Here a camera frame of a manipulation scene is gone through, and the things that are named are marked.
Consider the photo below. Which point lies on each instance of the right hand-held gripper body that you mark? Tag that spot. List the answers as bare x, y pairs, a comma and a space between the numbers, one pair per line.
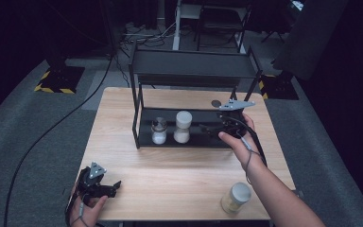
233, 124

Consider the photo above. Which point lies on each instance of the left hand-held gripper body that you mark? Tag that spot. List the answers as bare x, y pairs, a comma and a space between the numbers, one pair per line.
89, 186

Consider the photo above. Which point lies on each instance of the white-lidded jar of white powder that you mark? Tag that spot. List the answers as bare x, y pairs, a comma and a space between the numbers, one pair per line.
182, 127

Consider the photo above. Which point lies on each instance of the glass shaker with metal lid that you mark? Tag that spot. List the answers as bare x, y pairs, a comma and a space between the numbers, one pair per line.
159, 134

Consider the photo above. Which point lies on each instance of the black two-tier metal rack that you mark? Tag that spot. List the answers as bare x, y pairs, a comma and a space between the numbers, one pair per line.
186, 64

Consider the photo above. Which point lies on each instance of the person's right hand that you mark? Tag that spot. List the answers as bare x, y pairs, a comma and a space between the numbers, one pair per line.
244, 149

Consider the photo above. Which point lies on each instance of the person's left hand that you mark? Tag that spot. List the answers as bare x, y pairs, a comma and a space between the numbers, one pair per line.
86, 214

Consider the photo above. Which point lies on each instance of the round dark table grommet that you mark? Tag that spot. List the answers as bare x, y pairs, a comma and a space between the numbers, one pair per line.
216, 103

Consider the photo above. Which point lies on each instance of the black yellow-striped stand base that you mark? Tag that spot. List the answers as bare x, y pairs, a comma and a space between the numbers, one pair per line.
61, 78
279, 88

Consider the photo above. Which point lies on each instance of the white-lidded jar of yellow contents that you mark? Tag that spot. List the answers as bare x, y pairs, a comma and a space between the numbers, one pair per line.
235, 197

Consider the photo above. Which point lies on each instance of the white desk leg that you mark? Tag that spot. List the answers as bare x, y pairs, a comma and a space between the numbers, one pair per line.
177, 28

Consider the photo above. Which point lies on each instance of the black metal chair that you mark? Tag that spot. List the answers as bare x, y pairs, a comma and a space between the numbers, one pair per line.
223, 19

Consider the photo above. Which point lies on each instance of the dark hanging cloth panel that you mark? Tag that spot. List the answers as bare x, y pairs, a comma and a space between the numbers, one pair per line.
308, 38

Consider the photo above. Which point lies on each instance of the gray table edge bracket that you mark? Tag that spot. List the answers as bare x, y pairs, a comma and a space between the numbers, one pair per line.
299, 193

